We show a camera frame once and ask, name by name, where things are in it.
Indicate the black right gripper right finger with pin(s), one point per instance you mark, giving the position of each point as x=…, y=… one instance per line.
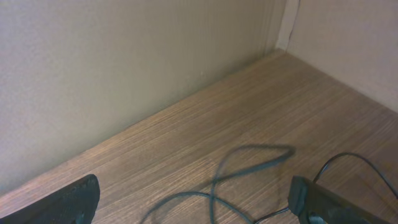
x=312, y=203

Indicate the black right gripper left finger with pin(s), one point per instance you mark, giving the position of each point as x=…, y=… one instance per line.
x=75, y=203

